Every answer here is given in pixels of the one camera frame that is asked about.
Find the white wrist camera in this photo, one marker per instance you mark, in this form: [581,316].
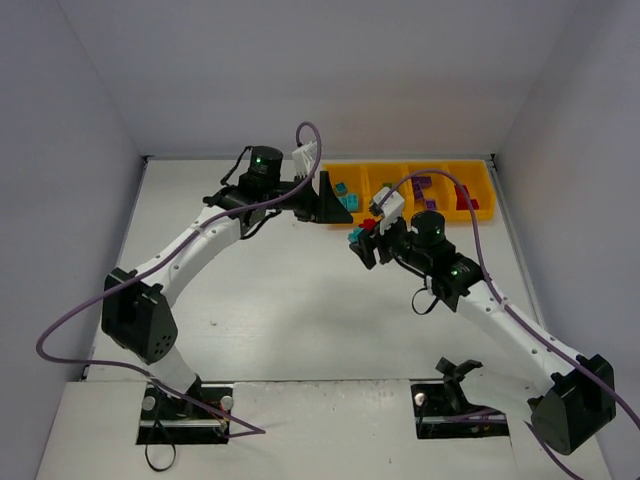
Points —
[304,159]
[387,206]

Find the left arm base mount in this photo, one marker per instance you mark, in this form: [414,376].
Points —
[166,420]

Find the dark teal square brick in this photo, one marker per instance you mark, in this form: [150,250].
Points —
[341,188]

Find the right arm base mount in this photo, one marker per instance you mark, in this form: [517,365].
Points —
[442,411]

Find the multicolor lego block assembly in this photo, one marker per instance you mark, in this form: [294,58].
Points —
[365,232]

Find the cupcake purple lego piece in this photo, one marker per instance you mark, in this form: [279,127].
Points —
[422,181]

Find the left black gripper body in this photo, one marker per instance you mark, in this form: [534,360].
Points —
[310,201]

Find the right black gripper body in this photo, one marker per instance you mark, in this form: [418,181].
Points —
[373,245]

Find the long teal lego brick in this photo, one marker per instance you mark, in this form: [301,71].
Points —
[343,201]

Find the small red lego brick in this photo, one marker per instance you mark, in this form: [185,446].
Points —
[461,192]

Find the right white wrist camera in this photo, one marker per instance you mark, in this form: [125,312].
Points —
[387,206]

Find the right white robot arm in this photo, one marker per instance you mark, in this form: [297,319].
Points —
[565,396]

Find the red two-by-four lego brick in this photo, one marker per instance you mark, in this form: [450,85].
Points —
[463,205]

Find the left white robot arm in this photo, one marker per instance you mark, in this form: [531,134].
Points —
[137,311]

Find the yellow divided container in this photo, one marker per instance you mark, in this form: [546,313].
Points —
[366,179]

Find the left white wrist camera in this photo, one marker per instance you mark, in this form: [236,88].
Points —
[304,159]

